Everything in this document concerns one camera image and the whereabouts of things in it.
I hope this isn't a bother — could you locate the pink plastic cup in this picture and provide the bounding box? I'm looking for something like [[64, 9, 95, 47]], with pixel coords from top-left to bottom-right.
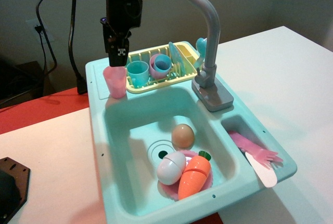
[[103, 66, 126, 99]]

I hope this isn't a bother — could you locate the black power cable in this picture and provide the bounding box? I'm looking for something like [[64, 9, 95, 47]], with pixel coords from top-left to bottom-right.
[[0, 0, 58, 107]]

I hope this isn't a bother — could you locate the black flexible gooseneck stand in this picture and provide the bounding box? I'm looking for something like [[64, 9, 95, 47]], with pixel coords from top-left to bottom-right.
[[31, 0, 88, 95]]

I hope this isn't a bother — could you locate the white wall outlet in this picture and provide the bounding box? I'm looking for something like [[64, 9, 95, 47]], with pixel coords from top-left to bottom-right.
[[25, 18, 54, 44]]

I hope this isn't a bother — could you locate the white toy egg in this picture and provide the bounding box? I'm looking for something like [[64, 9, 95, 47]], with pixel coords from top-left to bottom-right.
[[157, 151, 186, 186]]

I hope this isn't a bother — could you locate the teal cup in rack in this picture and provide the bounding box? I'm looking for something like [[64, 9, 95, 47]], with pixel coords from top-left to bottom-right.
[[126, 60, 149, 88]]

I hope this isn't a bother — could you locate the orange toy carrot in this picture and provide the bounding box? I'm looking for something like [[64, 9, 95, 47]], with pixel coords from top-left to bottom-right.
[[178, 150, 211, 200]]

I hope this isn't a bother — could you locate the pink toy fork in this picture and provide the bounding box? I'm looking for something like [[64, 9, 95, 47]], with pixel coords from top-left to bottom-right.
[[228, 130, 283, 167]]

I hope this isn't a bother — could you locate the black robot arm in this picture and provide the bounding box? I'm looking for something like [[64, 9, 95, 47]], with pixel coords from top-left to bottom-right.
[[100, 0, 143, 67]]

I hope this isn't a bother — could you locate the white toy knife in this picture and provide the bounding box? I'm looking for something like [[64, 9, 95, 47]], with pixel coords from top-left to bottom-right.
[[240, 148, 277, 188]]

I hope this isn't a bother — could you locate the blue faucet knob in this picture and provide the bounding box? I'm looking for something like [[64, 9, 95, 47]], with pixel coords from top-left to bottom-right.
[[194, 37, 207, 69]]

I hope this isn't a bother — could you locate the teal toy sink unit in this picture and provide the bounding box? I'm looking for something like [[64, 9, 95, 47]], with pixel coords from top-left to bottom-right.
[[85, 58, 297, 223]]

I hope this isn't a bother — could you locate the grey toy faucet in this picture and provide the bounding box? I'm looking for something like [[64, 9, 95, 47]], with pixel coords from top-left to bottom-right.
[[188, 0, 234, 112]]

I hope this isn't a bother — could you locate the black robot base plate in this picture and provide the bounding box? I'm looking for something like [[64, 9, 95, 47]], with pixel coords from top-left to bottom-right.
[[1, 157, 30, 223]]

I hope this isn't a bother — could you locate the yellow dish rack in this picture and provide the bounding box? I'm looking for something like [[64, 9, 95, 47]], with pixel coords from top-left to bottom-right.
[[126, 42, 199, 94]]

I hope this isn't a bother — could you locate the blue cup inside pink cup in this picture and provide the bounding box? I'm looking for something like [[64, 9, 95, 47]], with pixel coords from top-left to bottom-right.
[[153, 54, 172, 73]]

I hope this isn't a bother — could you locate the pink toy plate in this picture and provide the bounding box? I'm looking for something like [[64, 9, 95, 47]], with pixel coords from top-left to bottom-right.
[[158, 150, 213, 201]]

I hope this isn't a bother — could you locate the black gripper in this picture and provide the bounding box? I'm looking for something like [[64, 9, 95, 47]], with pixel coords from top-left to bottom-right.
[[102, 0, 143, 67]]

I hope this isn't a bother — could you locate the tan toy egg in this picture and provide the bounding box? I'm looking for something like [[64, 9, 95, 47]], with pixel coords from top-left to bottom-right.
[[171, 124, 195, 149]]

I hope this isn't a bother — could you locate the teal plate in rack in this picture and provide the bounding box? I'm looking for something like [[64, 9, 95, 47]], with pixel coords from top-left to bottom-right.
[[169, 42, 186, 76]]

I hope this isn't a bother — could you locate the pink cup in rack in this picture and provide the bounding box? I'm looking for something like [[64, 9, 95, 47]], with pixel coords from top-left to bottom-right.
[[149, 54, 170, 80]]

